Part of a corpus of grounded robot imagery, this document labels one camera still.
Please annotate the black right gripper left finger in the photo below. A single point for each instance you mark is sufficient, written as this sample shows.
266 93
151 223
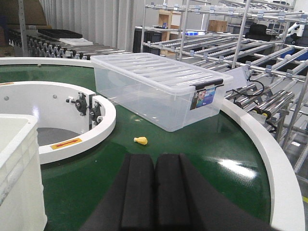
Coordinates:
128 205

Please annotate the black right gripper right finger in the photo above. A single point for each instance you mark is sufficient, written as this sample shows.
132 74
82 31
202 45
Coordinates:
186 201

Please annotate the white Totelife plastic crate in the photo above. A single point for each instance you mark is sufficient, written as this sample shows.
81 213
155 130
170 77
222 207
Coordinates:
21 190

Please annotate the clear plastic storage box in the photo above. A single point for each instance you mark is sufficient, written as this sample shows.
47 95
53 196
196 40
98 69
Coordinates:
166 92

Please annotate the small yellow rubber bulb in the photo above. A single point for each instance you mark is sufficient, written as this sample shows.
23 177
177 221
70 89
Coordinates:
141 140

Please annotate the yellow red arrow sticker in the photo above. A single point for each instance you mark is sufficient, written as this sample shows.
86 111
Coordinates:
65 143

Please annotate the black bearing mounts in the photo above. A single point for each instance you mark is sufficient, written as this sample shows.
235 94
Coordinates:
94 112

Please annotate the white outer conveyor rim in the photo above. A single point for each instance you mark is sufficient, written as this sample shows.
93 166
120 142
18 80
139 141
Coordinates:
233 151

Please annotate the metal roller flow rack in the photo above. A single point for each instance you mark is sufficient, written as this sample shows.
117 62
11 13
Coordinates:
281 102

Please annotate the steel roller conveyor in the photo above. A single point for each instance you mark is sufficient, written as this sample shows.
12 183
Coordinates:
39 45

